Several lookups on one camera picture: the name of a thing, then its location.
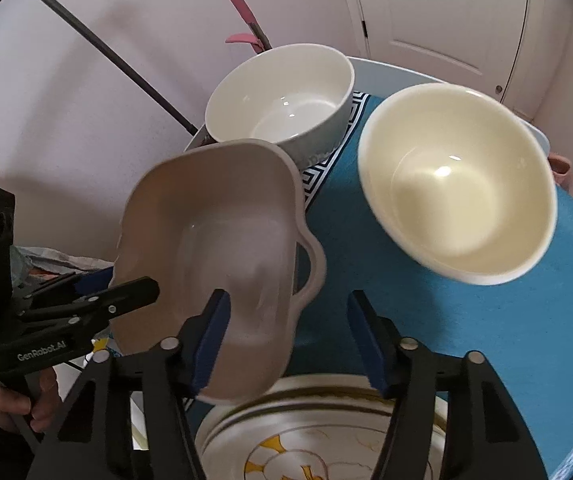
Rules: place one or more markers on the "person's left hand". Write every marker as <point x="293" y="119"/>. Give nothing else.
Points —
<point x="40" y="411"/>

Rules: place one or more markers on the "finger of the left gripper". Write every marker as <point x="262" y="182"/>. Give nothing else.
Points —
<point x="64" y="289"/>
<point x="86" y="316"/>

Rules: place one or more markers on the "white grey-sided bowl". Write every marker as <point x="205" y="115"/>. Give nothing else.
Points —
<point x="298" y="97"/>

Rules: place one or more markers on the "pink slipper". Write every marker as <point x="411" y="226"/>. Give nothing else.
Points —
<point x="561" y="170"/>

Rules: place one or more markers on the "grey blue cloth pile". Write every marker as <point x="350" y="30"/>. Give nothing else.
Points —
<point x="28" y="263"/>

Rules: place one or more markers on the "small cartoon print plate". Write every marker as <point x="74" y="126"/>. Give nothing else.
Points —
<point x="318" y="426"/>

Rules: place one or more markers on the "cream round bowl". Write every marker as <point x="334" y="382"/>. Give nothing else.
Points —
<point x="458" y="183"/>

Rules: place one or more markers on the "blue table cloth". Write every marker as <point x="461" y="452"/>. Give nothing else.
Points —
<point x="524" y="326"/>

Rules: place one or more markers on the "beige square handled dish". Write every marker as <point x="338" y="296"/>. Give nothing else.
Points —
<point x="226" y="216"/>

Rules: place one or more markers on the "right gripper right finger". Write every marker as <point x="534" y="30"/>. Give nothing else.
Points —
<point x="486" y="435"/>

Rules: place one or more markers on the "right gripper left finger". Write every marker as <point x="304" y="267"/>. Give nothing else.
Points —
<point x="125" y="418"/>

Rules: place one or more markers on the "white door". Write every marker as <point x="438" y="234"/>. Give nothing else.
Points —
<point x="470" y="42"/>

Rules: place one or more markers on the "pink mop handle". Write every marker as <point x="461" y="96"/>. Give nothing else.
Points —
<point x="256" y="37"/>

